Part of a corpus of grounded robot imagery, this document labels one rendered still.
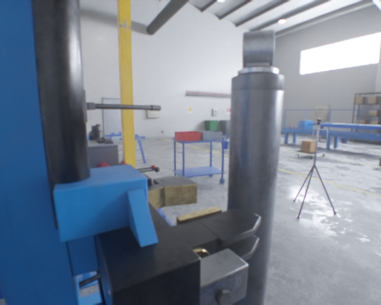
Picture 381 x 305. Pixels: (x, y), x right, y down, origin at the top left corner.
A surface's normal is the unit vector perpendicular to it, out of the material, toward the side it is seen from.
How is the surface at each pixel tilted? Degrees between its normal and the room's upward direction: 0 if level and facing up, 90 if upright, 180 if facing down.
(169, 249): 0
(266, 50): 104
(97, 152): 90
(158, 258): 0
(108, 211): 90
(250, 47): 98
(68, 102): 90
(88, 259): 90
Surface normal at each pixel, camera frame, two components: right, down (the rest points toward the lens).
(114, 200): 0.49, 0.15
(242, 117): -0.69, 0.13
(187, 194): 0.25, 0.18
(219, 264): 0.00, -0.98
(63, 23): 0.75, 0.12
